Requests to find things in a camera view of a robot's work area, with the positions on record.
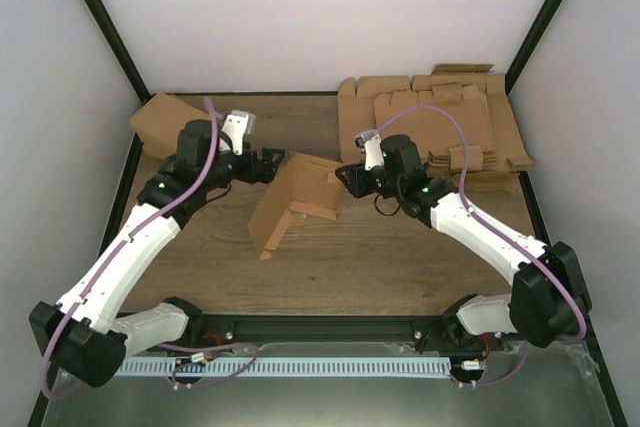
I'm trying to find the light blue slotted cable duct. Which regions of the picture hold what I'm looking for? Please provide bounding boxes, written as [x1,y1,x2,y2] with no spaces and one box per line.
[116,357,451,379]

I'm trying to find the stack of folded cardboard boxes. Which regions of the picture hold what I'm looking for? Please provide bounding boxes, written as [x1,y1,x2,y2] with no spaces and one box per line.
[129,93,210,160]

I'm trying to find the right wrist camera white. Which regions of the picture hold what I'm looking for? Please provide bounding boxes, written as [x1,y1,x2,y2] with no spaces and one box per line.
[354,129,384,171]

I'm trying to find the cardboard box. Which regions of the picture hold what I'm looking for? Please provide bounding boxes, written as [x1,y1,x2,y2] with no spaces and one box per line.
[248,153,344,260]

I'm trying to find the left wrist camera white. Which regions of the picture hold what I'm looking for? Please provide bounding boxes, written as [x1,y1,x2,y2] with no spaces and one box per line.
[218,110,256,155]

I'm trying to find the stack of flat cardboard blanks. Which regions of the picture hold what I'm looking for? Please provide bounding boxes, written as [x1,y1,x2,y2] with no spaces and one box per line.
[337,64,534,176]

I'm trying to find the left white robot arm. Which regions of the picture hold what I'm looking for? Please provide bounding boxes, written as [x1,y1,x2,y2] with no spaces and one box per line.
[29,110,284,387]

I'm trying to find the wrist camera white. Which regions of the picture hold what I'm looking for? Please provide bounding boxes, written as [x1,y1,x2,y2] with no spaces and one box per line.
[354,129,384,171]
[218,110,256,155]

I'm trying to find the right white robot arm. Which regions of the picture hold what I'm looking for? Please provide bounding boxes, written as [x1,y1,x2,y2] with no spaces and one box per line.
[335,130,592,350]

